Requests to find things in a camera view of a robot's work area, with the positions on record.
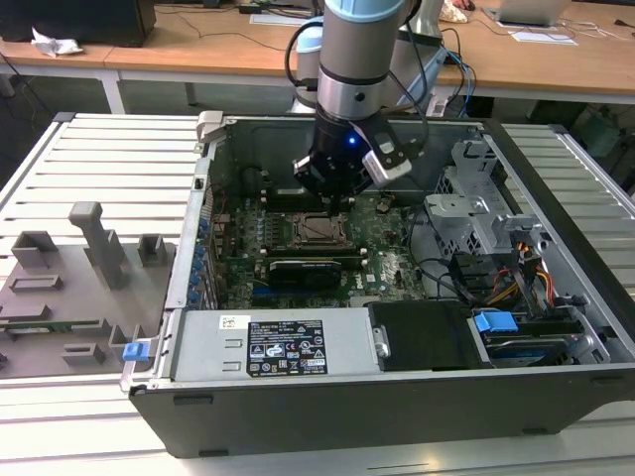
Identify blue plastic case latch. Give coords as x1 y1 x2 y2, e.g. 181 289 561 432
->
122 341 151 364

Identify metal wire locking lever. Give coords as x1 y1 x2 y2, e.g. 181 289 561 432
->
292 240 356 250

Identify pale blue teach pendant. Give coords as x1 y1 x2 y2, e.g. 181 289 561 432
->
410 47 450 114

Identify wooden desk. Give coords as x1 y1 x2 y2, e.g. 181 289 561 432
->
0 7 160 118
103 0 635 108

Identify crumpled white paper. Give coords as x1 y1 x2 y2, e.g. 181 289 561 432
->
30 26 84 57

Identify yellow red power wires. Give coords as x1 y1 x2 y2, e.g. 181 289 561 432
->
488 240 557 304

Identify blue disk carrier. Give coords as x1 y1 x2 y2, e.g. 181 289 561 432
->
473 309 520 347

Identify silver power supply box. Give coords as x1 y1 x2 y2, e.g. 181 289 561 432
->
171 307 379 384

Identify green motherboard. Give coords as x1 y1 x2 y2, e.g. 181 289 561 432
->
210 190 433 311

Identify white wrist camera on bracket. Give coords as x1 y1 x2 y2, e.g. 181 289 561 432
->
354 121 414 188

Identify black computer box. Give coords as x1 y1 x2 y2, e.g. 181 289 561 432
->
0 0 158 50

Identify grey parts rack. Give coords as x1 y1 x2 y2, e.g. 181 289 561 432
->
0 200 179 382

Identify silver green CPU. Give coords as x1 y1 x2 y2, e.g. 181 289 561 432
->
303 218 342 243

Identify black plastic shroud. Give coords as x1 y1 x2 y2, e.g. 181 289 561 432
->
367 300 480 374

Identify silver laptop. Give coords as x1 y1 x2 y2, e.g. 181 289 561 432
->
488 0 572 27

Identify blue cable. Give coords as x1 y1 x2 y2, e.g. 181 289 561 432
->
444 27 482 118

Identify black silver PC case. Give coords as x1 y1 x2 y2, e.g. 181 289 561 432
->
121 111 635 460

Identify CPU socket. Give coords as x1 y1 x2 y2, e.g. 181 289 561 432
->
285 210 357 251

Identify silver metal drive cage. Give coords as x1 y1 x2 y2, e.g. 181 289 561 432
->
425 140 552 262

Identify green RAM stick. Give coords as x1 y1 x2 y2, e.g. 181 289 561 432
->
0 320 108 332

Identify white paper sheet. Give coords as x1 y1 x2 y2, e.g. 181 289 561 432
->
249 13 299 28
509 28 580 48

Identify hard disk with blue label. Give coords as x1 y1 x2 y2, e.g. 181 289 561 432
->
483 334 572 371

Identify black graphics card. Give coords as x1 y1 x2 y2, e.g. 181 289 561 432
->
266 256 344 290

